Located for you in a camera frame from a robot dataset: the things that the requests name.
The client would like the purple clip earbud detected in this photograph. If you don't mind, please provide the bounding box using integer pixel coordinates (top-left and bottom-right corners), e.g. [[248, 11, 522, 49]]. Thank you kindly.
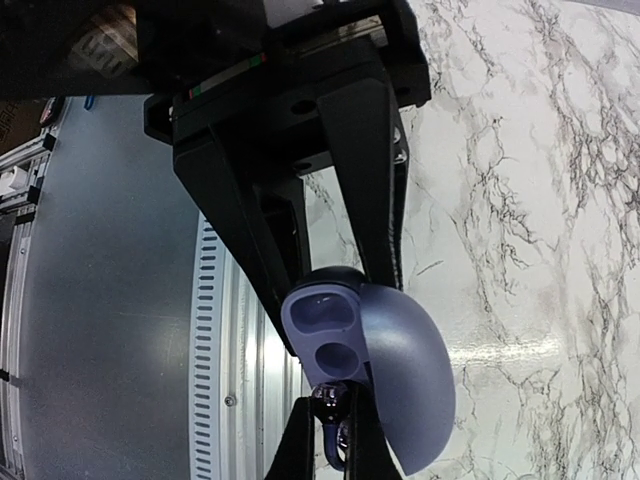
[[311, 380, 356, 473]]

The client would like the cardboard box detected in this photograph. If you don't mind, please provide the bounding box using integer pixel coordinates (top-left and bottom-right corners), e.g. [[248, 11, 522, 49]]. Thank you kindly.
[[67, 3, 139, 79]]

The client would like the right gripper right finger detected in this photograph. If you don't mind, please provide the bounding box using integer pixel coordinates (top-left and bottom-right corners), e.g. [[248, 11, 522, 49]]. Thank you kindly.
[[344, 387, 395, 480]]

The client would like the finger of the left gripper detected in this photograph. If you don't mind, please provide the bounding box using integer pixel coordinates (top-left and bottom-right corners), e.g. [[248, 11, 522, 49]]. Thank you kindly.
[[173, 126, 303, 354]]

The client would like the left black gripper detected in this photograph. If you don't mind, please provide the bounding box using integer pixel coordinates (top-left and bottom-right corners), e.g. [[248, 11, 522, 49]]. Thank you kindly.
[[1, 1, 431, 290]]

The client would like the blue earbud charging case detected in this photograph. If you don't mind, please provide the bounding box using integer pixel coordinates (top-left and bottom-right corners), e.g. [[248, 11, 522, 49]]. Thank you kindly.
[[281, 267, 456, 479]]

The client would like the aluminium front rail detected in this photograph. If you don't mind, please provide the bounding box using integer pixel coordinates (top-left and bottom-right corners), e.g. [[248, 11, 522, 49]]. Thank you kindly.
[[189, 218, 308, 479]]

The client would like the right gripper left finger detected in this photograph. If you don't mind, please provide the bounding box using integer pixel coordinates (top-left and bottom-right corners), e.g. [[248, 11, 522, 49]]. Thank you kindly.
[[265, 397, 315, 480]]

